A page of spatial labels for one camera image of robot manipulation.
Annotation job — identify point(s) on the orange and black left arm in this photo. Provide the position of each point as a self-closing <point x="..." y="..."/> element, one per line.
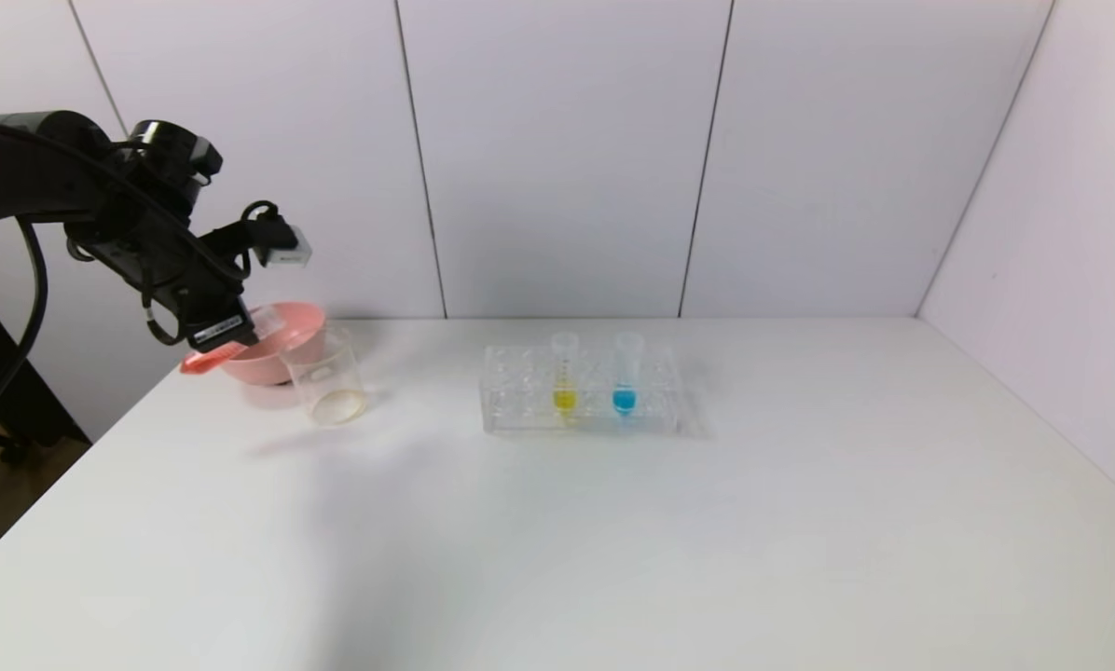
<point x="45" y="177"/>

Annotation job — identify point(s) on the yellow pigment test tube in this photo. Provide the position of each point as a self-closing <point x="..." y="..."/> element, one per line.
<point x="565" y="399"/>

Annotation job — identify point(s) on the clear acrylic test tube rack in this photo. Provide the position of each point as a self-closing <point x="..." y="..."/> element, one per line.
<point x="520" y="401"/>

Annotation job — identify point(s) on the blue pigment test tube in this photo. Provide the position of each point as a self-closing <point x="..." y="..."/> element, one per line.
<point x="624" y="401"/>

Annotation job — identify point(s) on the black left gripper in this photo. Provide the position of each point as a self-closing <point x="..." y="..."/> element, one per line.
<point x="216" y="330"/>

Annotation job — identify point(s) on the pink plastic bowl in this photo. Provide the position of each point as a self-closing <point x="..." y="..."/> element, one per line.
<point x="273" y="359"/>

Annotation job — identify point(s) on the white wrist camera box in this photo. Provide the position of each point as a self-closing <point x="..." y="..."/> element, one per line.
<point x="289" y="250"/>

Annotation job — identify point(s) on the dark chair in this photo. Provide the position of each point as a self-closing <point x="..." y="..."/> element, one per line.
<point x="17" y="410"/>

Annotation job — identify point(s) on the red pigment test tube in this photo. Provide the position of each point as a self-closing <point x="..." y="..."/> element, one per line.
<point x="211" y="360"/>

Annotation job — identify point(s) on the clear glass beaker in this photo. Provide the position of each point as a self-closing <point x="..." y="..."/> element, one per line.
<point x="334" y="391"/>

